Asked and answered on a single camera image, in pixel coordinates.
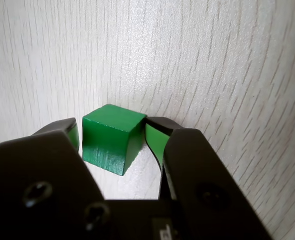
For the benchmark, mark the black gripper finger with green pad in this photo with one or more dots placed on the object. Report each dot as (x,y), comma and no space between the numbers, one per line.
(202,170)
(37,170)

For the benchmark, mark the green wooden cube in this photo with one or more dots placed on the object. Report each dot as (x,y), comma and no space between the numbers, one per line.
(105,140)

